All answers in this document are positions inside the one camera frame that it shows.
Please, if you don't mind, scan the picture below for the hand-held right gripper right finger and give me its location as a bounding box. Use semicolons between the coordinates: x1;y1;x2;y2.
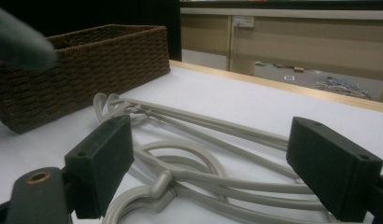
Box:
286;116;383;223

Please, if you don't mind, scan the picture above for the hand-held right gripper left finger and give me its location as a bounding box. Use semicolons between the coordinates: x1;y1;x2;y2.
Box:
64;114;135;219

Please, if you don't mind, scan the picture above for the grey plastic clothes hanger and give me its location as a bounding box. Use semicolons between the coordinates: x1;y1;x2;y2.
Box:
100;138;337;224
106;92;305;188
92;92;291;152

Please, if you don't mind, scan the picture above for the brown woven basket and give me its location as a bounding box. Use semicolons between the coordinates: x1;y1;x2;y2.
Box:
0;23;171;134

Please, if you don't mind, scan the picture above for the black curtain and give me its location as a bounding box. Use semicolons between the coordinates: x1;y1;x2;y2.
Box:
0;0;182;62

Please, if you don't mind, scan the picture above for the wooden shelf unit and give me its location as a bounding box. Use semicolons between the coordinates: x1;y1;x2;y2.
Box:
179;7;383;104

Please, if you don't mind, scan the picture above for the white table cover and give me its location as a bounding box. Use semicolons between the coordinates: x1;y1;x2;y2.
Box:
0;64;383;224

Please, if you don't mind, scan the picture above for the pile of light cables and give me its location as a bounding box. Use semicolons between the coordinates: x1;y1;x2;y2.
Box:
315;76;372;101

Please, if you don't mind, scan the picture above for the white wall socket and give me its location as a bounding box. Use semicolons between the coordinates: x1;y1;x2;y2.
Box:
232;15;255;30

